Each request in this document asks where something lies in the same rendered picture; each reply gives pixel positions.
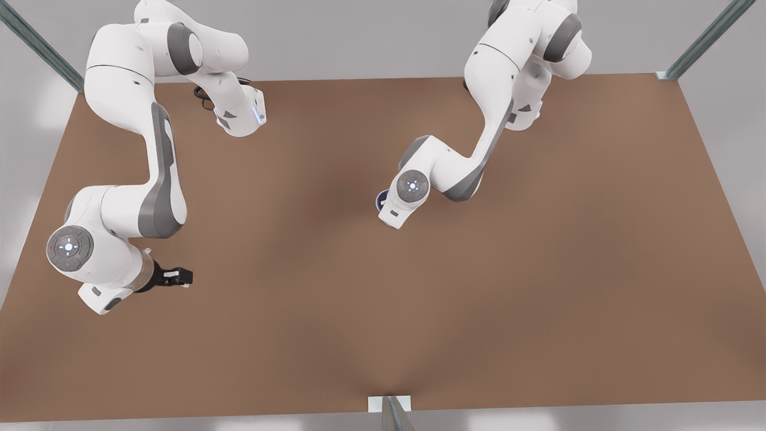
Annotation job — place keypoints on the purple cup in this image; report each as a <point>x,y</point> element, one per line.
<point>380,200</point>

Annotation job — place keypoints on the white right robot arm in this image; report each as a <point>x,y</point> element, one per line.
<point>122,72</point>

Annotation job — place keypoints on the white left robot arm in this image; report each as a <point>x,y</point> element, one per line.
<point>494,72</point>

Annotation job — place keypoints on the silver frame post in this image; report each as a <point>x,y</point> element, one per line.
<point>392,413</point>
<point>42,46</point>
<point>703,42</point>

